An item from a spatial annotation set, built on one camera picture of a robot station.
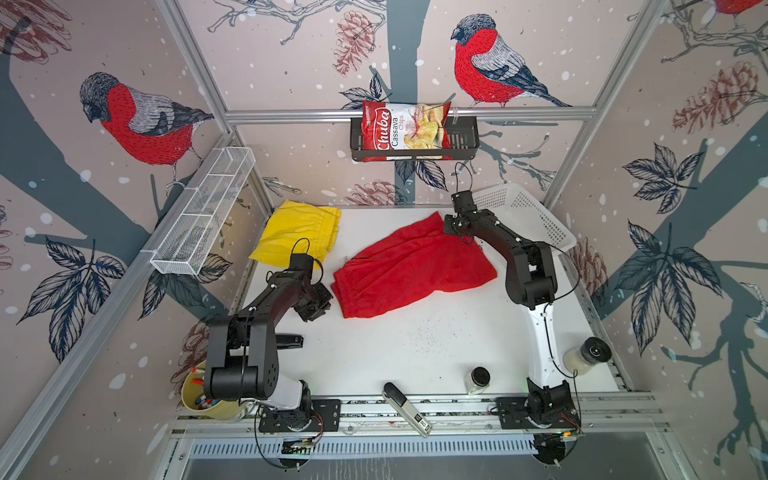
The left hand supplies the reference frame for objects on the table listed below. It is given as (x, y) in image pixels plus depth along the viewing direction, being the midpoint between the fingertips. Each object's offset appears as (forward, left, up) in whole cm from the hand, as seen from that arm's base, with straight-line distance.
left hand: (328, 304), depth 89 cm
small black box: (-10, +11, -4) cm, 15 cm away
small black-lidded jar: (-23, -40, +6) cm, 46 cm away
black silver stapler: (-25, -20, 0) cm, 32 cm away
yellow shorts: (+31, +17, 0) cm, 36 cm away
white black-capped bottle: (-18, -68, +4) cm, 71 cm away
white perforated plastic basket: (+38, -71, 0) cm, 80 cm away
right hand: (+30, -40, 0) cm, 50 cm away
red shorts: (+17, -27, 0) cm, 32 cm away
